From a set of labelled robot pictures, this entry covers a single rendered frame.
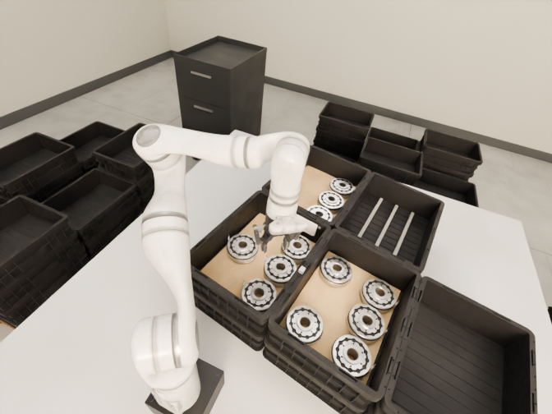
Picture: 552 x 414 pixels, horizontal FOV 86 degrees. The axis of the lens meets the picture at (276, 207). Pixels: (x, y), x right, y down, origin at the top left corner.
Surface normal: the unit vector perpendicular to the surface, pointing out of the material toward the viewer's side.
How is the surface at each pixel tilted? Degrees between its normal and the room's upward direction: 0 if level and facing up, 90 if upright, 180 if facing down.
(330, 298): 0
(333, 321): 0
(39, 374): 0
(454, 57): 90
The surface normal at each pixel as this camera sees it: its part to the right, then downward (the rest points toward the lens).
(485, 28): -0.38, 0.62
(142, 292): 0.11, -0.71
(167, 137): -0.10, -0.37
